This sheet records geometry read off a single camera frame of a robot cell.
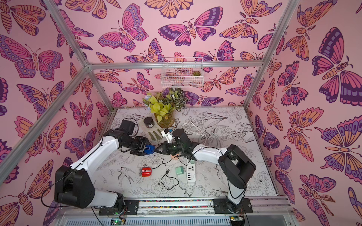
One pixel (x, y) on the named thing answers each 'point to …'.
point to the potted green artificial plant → (163, 104)
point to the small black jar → (149, 122)
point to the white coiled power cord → (208, 137)
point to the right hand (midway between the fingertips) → (155, 149)
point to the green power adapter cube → (192, 161)
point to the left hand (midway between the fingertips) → (153, 144)
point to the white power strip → (191, 173)
